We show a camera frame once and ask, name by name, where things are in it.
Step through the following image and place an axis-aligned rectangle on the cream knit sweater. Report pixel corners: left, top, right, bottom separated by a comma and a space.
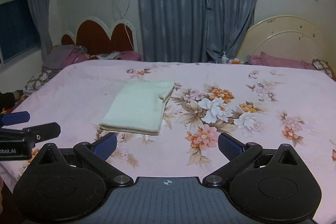
99, 79, 175, 136

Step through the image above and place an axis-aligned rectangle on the pile of clothes left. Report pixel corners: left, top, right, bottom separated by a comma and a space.
42, 45, 89, 71

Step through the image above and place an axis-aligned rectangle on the pink floral bed sheet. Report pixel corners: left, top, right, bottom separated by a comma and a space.
0, 60, 336, 219

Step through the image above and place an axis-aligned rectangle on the white pump bottle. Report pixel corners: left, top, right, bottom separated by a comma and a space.
221, 52, 228, 64

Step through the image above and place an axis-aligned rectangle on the magenta pillow right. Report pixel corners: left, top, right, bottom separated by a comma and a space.
248, 52, 315, 70

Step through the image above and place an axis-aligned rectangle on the magenta pillow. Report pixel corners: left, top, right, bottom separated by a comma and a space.
117, 51, 142, 61
248, 52, 315, 70

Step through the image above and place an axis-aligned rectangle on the magenta pillow left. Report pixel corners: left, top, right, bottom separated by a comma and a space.
117, 51, 142, 61

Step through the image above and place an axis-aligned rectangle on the red heart headboard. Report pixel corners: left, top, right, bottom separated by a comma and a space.
60, 16, 138, 55

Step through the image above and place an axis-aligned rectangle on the patterned cushion right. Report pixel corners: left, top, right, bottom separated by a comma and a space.
312, 59, 336, 81

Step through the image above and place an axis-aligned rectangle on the cream round headboard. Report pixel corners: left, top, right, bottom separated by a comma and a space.
236, 15, 335, 65

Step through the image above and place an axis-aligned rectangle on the blue grey curtain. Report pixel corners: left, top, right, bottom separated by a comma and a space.
139, 0, 257, 63

